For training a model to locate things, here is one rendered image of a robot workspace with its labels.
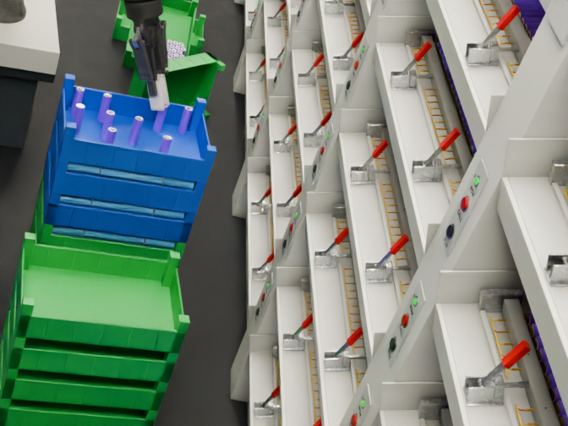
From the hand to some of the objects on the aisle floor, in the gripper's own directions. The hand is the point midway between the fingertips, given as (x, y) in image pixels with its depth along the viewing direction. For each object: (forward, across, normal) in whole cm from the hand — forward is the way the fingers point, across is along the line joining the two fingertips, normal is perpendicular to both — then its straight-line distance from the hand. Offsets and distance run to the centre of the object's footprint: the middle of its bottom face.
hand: (157, 92), depth 219 cm
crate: (+43, -83, -43) cm, 102 cm away
